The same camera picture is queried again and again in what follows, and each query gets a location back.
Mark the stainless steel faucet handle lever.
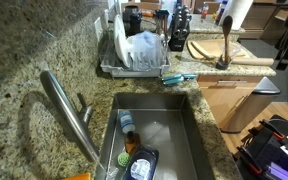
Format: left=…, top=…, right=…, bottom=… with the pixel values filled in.
left=76, top=92, right=95, bottom=126

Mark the grey dish drying rack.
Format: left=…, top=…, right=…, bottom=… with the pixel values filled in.
left=98, top=39, right=172, bottom=79

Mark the blue labelled cleaner bottle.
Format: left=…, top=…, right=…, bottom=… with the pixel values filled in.
left=118, top=109, right=137, bottom=135

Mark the stainless steel sink basin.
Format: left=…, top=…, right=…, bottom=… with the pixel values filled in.
left=94, top=92, right=216, bottom=180

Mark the amber soap pump bottle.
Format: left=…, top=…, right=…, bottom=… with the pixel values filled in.
left=123, top=130, right=142, bottom=156

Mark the white plate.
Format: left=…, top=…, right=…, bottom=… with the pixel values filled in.
left=113, top=13, right=132, bottom=70

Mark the black knife block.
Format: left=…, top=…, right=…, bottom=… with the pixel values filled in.
left=167, top=4, right=193, bottom=53

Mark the utensil cup with cutlery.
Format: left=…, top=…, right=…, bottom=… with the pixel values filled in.
left=154, top=8, right=170, bottom=38

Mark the black blender cup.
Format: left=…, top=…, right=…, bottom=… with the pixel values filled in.
left=122, top=4, right=144, bottom=37

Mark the green scrubber ball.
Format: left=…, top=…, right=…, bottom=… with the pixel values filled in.
left=116, top=151, right=132, bottom=169

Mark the dark blue dish soap bottle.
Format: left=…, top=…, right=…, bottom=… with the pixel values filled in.
left=121, top=144, right=160, bottom=180

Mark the wooden counter cabinet drawer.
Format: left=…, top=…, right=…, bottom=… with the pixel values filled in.
left=197, top=74, right=266, bottom=130

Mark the wooden cutting board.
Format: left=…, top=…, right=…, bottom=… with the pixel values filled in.
left=186, top=39, right=252, bottom=61

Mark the clear utensil holder black base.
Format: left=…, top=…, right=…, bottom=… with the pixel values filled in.
left=215, top=41, right=242, bottom=71

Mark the dark wooden spoon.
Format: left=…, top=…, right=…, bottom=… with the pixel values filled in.
left=221, top=14, right=234, bottom=64

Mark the stainless steel trash can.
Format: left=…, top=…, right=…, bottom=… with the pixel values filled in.
left=220, top=76, right=282, bottom=135

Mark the orange sponge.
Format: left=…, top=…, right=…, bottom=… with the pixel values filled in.
left=62, top=172, right=92, bottom=180

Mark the wooden rolling pin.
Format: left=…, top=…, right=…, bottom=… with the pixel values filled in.
left=231, top=57, right=275, bottom=67

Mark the white paper towel roll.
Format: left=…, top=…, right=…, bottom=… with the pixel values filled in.
left=218, top=0, right=255, bottom=32

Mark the brown wooden background cabinet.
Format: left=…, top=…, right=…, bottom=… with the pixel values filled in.
left=239, top=2, right=288, bottom=42

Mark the teal handled kitchen tool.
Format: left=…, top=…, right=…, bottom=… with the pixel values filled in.
left=161, top=72, right=199, bottom=82
left=162, top=77, right=186, bottom=87

